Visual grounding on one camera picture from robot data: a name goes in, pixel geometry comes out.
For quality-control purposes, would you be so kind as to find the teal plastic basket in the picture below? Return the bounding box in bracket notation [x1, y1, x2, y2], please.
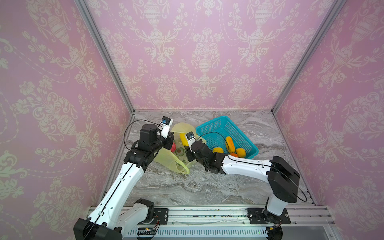
[196, 116, 259, 159]

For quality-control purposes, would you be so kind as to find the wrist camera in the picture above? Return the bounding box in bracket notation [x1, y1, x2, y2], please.
[186, 132, 196, 147]
[160, 116, 173, 139]

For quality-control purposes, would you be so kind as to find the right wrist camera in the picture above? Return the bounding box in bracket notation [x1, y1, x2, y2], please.
[186, 132, 196, 147]

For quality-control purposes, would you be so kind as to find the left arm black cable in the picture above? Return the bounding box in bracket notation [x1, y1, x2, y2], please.
[123, 119, 163, 151]

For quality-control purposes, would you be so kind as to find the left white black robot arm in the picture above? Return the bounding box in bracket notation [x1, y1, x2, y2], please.
[74, 117, 174, 240]

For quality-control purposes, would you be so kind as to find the yellow plastic bag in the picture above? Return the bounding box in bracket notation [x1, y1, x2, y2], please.
[154, 123, 199, 175]

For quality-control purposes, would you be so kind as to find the left corner aluminium post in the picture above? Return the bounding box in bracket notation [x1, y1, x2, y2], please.
[74, 0, 135, 116]

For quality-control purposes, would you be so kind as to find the yellow lemon fruit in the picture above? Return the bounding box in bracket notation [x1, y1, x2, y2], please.
[236, 148, 247, 158]

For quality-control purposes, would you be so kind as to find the yellow round fruit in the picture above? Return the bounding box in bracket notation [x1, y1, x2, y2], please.
[213, 147, 224, 153]

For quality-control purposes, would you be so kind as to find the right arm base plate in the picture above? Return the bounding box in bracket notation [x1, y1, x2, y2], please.
[246, 208, 291, 225]

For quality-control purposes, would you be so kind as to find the pink red fruit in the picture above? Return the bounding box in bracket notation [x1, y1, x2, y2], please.
[171, 143, 176, 153]

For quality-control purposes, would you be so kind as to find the corner aluminium post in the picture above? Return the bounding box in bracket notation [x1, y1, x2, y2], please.
[74, 0, 135, 116]
[271, 0, 346, 117]

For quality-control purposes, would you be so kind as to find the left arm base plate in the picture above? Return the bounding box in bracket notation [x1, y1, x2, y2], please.
[142, 208, 169, 225]

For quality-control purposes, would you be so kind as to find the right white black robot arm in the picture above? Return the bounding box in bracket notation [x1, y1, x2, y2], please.
[188, 139, 300, 217]

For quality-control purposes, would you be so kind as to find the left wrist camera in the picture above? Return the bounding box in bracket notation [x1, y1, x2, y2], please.
[160, 116, 173, 139]

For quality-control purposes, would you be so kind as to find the right corner aluminium post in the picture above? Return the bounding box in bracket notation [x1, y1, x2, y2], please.
[271, 0, 346, 117]

